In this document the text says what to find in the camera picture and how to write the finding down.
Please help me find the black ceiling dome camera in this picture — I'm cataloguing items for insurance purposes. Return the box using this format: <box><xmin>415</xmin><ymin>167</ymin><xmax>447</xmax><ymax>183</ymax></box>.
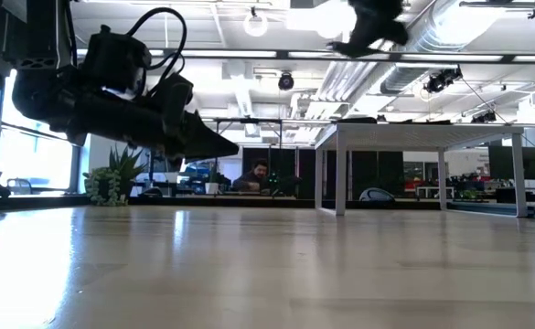
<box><xmin>277</xmin><ymin>71</ymin><xmax>295</xmax><ymax>91</ymax></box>

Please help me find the black partition screen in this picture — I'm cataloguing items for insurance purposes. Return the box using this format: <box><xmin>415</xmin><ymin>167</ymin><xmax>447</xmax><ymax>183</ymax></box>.
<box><xmin>241</xmin><ymin>146</ymin><xmax>316</xmax><ymax>200</ymax></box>

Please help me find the ceiling light strip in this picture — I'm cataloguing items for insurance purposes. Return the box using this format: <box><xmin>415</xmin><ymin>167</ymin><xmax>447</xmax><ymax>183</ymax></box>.
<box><xmin>388</xmin><ymin>53</ymin><xmax>504</xmax><ymax>63</ymax></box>
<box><xmin>150</xmin><ymin>48</ymin><xmax>278</xmax><ymax>58</ymax></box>

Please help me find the black leaf-shaped mini plate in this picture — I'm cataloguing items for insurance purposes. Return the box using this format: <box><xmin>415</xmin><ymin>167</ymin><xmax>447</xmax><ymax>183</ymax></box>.
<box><xmin>334</xmin><ymin>116</ymin><xmax>379</xmax><ymax>125</ymax></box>

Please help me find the grey office chair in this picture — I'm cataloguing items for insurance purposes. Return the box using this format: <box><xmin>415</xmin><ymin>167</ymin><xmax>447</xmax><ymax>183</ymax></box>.
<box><xmin>5</xmin><ymin>176</ymin><xmax>34</xmax><ymax>196</ymax></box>

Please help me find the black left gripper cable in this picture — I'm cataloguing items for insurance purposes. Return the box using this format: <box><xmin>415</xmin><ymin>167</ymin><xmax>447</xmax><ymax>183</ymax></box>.
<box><xmin>124</xmin><ymin>6</ymin><xmax>188</xmax><ymax>97</ymax></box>

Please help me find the person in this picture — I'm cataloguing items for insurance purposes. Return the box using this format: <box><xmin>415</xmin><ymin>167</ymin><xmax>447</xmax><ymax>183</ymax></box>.
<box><xmin>231</xmin><ymin>157</ymin><xmax>275</xmax><ymax>194</ymax></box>

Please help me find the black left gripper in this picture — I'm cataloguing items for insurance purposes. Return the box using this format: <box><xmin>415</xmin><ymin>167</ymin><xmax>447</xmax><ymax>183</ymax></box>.
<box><xmin>68</xmin><ymin>72</ymin><xmax>241</xmax><ymax>165</ymax></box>

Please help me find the white ring light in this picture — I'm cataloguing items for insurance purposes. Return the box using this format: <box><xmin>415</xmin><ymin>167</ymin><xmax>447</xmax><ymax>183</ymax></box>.
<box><xmin>242</xmin><ymin>12</ymin><xmax>269</xmax><ymax>38</ymax></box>

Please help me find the small green potted plant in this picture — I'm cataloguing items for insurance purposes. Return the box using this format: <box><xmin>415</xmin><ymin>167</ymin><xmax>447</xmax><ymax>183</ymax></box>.
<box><xmin>82</xmin><ymin>143</ymin><xmax>148</xmax><ymax>207</ymax></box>

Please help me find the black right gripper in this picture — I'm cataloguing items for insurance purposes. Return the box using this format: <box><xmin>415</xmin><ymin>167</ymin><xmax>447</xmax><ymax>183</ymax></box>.
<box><xmin>325</xmin><ymin>0</ymin><xmax>410</xmax><ymax>59</ymax></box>

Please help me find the black ceiling spotlight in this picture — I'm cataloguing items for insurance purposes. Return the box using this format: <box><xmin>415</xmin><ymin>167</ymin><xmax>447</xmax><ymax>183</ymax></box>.
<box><xmin>424</xmin><ymin>67</ymin><xmax>464</xmax><ymax>95</ymax></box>
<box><xmin>470</xmin><ymin>111</ymin><xmax>498</xmax><ymax>124</ymax></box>

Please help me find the silver ventilation duct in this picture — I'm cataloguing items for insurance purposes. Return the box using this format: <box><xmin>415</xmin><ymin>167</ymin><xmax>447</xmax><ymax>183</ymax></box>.
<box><xmin>379</xmin><ymin>0</ymin><xmax>478</xmax><ymax>95</ymax></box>

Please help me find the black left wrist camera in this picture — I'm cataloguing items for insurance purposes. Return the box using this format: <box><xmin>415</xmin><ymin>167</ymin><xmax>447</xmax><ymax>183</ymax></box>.
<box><xmin>81</xmin><ymin>25</ymin><xmax>153</xmax><ymax>100</ymax></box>

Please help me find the black gantry frame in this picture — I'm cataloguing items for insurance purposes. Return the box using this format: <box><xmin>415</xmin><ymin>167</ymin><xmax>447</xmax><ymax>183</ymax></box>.
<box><xmin>212</xmin><ymin>117</ymin><xmax>284</xmax><ymax>197</ymax></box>

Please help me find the white rounded chair back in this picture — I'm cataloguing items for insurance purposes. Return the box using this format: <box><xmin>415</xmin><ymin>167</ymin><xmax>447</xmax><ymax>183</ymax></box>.
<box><xmin>358</xmin><ymin>187</ymin><xmax>396</xmax><ymax>203</ymax></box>

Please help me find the black monitor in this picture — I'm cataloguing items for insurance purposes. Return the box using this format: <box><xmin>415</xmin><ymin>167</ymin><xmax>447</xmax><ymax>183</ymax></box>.
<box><xmin>146</xmin><ymin>153</ymin><xmax>179</xmax><ymax>174</ymax></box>
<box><xmin>487</xmin><ymin>144</ymin><xmax>535</xmax><ymax>181</ymax></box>

